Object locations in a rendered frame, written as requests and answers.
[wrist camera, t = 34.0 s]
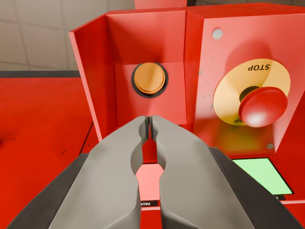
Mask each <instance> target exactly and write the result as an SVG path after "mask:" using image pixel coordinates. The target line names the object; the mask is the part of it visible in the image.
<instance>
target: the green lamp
mask: <svg viewBox="0 0 305 229"><path fill-rule="evenodd" d="M233 161H234V162H235V163H236V164H238V165H239V166H240V167H241V168H242V169H244V170H245V171H246V172H247V173H248V174H249V175H251V176H252V177H253V178H254V179H255V180H257V181H258V182H259V183H260V184H261V185H263V186H264V187H265V188H266V189H267V190H269V191H270V192H271V193H272V194H291V193H292V192H291V191H290V189H289V188H288V187H287V185H286V184H285V182H284V181H283V179H282V178H281V177H280V176H279V174H278V173H277V171H276V170H275V168H274V167H273V166H272V164H271V163H270V161H269V160H268V159H243V160H233Z"/></svg>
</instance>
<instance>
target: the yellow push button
mask: <svg viewBox="0 0 305 229"><path fill-rule="evenodd" d="M134 81H135V84H136V86H137V88H138V89H139V90H140V91H141V92H143V93H145V94H154V93H157V92H158V91H159V90H160V89H161V88H162V87H163V85H164V82H165V74H164V72H163V70H162V68H161V67H160V66H159V65H157V64H155V63H145V64H142V65H141V66H139V67H138V68H137V70H136V72H135V75H134Z"/></svg>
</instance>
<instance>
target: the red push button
mask: <svg viewBox="0 0 305 229"><path fill-rule="evenodd" d="M239 101H240V106H239V111H238V112H239V117H240V119H241V121H242V122H244V123H245V124H246V125H248V126H251V127H263V126H267V125H270V124H272V123H273V122H275V121H277V120H278V119H279V118H280V117H281V116H282V115H283V114H284V112H285V110H286V108H287V105H288V99H287V97H286V95H285V93H284V92H283V91H282V90H281V89H279V88H276V87H258V86H250V87H247V88H246V89H244V90H243V91H242V93H241V94H240V97H239Z"/></svg>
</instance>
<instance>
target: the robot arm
mask: <svg viewBox="0 0 305 229"><path fill-rule="evenodd" d="M149 129H150V130H151V139H153V140H154V141H155V142H156V143H157V163H158V164H159V165H160V166H161V167H162V169H163V170H164V172H163V173H162V175H161V176H160V178H159V196H160V212H161V222H162V229H305V228H304V227H303V226H302V225H301V223H300V222H299V221H298V220H297V219H296V218H295V216H294V215H293V214H292V213H291V212H290V211H289V210H288V209H287V208H286V207H285V206H284V205H283V204H282V203H281V202H280V201H279V200H278V199H277V198H276V197H275V196H274V195H273V194H272V193H271V192H270V191H269V190H267V189H266V188H265V187H264V186H263V185H261V184H260V183H259V182H258V181H257V180H255V179H254V178H253V177H252V176H251V175H249V174H248V173H247V172H246V171H245V170H244V169H242V168H241V167H240V166H239V165H238V164H236V163H235V162H234V161H233V160H231V159H230V158H229V157H228V156H227V155H225V154H224V153H223V152H222V151H221V150H219V149H218V148H217V147H210V146H208V145H207V144H206V143H205V142H204V141H203V140H201V139H200V138H199V137H197V136H196V135H194V134H193V133H191V132H190V131H188V130H186V129H184V128H183V127H181V126H179V125H177V124H175V123H173V122H171V121H169V120H167V119H165V118H163V117H161V116H159V115H153V116H145V115H143V116H139V117H137V118H135V119H134V120H132V121H130V122H129V123H127V124H125V125H124V126H122V127H121V128H119V129H117V130H116V131H114V132H113V133H111V134H110V135H108V136H107V137H105V138H104V139H103V140H102V141H100V142H99V143H98V144H97V145H96V146H95V147H94V148H93V149H92V150H91V151H90V152H89V153H81V154H80V155H79V156H78V157H77V158H76V159H75V160H74V161H73V162H72V163H71V164H70V165H69V166H68V167H66V168H65V169H64V170H63V171H62V172H61V173H60V174H59V175H58V176H57V177H56V178H55V179H54V180H52V181H51V182H50V183H49V184H48V185H47V186H46V187H45V188H44V189H43V190H42V191H41V192H40V193H38V194H37V195H36V196H35V197H34V198H33V199H32V200H31V201H30V202H29V203H28V204H27V205H26V206H25V207H24V208H23V209H22V210H21V211H20V212H19V213H18V215H17V216H16V217H15V218H14V219H13V220H12V221H11V223H10V224H9V225H8V226H7V227H6V229H140V222H141V209H142V206H141V199H140V191H139V183H138V179H137V177H136V173H137V171H138V170H139V168H140V167H141V166H142V164H143V150H142V146H143V144H144V143H145V142H146V141H147V139H149Z"/></svg>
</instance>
